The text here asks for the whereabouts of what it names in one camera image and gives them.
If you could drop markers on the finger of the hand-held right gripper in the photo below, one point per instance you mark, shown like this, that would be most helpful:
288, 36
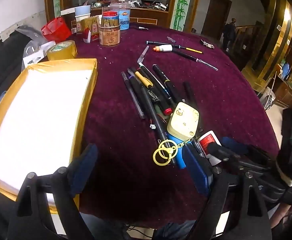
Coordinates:
226, 152
268, 187

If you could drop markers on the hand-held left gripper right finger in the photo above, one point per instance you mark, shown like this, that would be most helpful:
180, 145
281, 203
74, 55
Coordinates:
198, 172

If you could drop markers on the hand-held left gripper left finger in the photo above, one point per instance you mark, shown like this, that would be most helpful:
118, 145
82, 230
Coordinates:
85, 165

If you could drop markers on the white tube with red label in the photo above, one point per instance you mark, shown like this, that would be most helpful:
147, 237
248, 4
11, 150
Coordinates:
208, 140

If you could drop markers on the blue plastic tool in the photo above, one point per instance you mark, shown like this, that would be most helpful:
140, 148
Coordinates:
179, 155

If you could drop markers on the yellow-taped white box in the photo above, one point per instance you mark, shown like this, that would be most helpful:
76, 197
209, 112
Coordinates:
43, 120

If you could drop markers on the pile of pens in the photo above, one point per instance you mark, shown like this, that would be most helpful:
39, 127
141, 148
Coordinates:
138, 87

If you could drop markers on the person's right forearm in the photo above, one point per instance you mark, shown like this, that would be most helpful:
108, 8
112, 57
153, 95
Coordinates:
281, 212

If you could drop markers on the cream power adapter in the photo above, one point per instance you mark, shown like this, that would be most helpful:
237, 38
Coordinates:
183, 120

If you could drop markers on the small white connector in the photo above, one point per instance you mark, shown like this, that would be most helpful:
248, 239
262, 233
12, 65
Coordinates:
152, 127

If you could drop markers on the maroon velvet tablecloth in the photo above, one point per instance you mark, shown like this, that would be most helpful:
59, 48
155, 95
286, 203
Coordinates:
115, 100

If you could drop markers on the black pen with clear end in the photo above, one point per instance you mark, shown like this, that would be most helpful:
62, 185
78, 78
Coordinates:
191, 56

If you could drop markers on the black pen with yellow end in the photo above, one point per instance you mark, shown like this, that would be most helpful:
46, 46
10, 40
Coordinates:
186, 48

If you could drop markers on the yellow tape roll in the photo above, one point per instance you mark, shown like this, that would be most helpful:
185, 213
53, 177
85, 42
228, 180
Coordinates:
62, 51

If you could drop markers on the white glue bottle orange cap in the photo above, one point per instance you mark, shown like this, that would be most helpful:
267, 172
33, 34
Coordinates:
164, 48

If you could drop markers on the white cardboard boxes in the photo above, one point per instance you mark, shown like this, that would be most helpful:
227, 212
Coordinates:
34, 53

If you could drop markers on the grey marker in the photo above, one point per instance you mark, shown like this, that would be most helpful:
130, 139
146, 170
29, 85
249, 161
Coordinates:
142, 55

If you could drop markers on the black bag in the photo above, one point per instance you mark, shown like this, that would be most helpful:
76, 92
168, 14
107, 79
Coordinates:
3, 65

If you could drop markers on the clear jar orange label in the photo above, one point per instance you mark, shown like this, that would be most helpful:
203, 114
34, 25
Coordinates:
109, 36

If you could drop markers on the gold cardboard cartons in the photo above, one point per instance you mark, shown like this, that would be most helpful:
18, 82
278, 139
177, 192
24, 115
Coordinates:
90, 27

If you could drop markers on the brown wooden door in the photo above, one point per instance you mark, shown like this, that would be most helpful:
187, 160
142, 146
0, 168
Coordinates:
217, 15

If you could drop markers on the red plastic bag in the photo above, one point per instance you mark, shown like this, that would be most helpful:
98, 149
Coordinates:
55, 30

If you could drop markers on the clear jar with red lid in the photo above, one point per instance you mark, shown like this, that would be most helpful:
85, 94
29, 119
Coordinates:
110, 17

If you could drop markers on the bamboo painted panel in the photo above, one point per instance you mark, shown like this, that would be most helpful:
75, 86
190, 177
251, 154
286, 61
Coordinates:
181, 5

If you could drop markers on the large clear jar blue label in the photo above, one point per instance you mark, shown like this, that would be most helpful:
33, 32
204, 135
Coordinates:
121, 10

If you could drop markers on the wooden glass cabinet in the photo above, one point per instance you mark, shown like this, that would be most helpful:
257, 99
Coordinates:
146, 12

